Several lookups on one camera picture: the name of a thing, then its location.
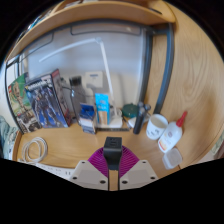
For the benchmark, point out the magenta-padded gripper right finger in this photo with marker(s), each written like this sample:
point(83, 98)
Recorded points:
point(138, 173)

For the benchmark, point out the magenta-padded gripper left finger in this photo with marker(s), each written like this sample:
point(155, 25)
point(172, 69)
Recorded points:
point(87, 173)

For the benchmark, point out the black charger block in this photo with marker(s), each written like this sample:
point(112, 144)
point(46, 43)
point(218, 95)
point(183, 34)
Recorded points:
point(112, 150)

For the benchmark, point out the small clear plastic container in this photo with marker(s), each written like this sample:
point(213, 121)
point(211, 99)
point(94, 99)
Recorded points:
point(172, 158)

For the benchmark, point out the white mug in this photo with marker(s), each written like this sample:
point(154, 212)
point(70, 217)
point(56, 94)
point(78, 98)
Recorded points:
point(156, 128)

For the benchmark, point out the white glue bottle red cap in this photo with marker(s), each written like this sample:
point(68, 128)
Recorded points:
point(170, 135)

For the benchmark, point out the black ruler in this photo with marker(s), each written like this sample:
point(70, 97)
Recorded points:
point(113, 129)

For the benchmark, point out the flat white case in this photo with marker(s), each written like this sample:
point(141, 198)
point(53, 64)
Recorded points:
point(132, 122)

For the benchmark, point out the black electric shaver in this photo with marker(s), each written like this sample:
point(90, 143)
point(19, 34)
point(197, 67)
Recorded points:
point(139, 120)

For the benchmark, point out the small blue and white box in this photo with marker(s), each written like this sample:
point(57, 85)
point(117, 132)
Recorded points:
point(88, 116)

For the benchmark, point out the tall light blue carton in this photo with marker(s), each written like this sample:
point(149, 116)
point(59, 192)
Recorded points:
point(102, 106)

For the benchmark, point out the clear bottle with dark cap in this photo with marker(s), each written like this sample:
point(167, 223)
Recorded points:
point(77, 96)

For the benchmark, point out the blue robot model box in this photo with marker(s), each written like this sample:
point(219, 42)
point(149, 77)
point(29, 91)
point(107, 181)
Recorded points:
point(46, 100)

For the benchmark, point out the bed with grey-green bedding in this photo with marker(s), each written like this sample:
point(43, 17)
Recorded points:
point(6, 136)

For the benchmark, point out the white box with blue label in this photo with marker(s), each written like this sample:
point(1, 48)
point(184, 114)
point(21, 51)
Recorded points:
point(94, 80)

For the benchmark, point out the green figure toy box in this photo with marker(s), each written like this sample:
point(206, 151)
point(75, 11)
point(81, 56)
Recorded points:
point(19, 100)

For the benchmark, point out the white desk lamp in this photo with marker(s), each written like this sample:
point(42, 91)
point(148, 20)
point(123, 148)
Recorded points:
point(107, 73)

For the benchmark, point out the wooden shelf unit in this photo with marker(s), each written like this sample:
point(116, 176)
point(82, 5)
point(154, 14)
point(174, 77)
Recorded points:
point(100, 11)

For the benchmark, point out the dark metal desk frame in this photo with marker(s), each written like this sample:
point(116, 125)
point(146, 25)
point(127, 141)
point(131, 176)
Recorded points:
point(166, 66)

